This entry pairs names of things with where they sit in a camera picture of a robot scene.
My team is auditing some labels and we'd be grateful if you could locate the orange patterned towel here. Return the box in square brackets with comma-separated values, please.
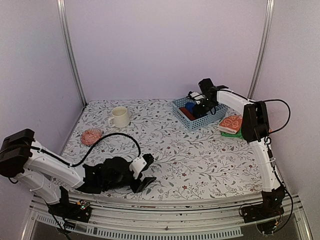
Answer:
[217, 114, 243, 135]

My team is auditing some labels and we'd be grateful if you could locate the brown towel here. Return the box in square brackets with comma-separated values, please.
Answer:
[179, 107, 196, 121]

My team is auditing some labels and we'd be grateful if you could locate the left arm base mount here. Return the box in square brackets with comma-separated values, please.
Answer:
[48, 186, 92, 223]

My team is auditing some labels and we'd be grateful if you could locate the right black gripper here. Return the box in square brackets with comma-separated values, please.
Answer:
[191, 97, 216, 118]

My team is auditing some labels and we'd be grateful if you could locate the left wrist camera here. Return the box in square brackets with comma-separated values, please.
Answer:
[129, 153, 155, 180]

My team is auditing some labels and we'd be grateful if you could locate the front aluminium rail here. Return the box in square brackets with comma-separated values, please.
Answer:
[22, 192, 311, 240]

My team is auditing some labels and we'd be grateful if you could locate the floral table mat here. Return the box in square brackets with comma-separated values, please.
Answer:
[62, 99, 262, 201]

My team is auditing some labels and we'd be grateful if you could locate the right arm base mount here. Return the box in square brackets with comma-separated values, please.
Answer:
[239, 191, 286, 223]

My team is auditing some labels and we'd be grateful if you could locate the blue towel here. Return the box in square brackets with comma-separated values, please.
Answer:
[184, 102, 198, 115]

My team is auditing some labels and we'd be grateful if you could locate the cream ceramic mug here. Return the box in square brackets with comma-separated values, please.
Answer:
[108, 106, 130, 128]

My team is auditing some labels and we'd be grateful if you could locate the light blue plastic basket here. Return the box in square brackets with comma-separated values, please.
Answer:
[171, 97, 228, 131]

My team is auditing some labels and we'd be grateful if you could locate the red patterned small bowl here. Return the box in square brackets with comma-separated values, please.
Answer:
[80, 128, 103, 146]

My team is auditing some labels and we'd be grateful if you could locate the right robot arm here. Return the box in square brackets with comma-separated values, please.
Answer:
[197, 78, 285, 218]

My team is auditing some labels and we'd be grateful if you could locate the right aluminium frame post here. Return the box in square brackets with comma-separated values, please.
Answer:
[247, 0, 275, 99]

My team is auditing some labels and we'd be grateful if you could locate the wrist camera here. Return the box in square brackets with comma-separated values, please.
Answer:
[186, 91, 204, 105]
[129, 153, 155, 180]

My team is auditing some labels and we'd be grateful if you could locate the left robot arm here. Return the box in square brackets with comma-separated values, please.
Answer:
[0, 128, 156, 217]

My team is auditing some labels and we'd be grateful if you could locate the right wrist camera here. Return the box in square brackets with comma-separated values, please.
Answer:
[186, 91, 204, 105]

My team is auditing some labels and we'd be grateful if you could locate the green towel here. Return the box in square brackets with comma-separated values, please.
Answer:
[220, 129, 244, 140]

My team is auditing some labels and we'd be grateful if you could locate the aluminium frame post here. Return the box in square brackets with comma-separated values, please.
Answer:
[56, 0, 88, 108]
[247, 0, 275, 99]

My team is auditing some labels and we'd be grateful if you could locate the left aluminium frame post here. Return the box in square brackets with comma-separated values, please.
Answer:
[56, 0, 88, 108]

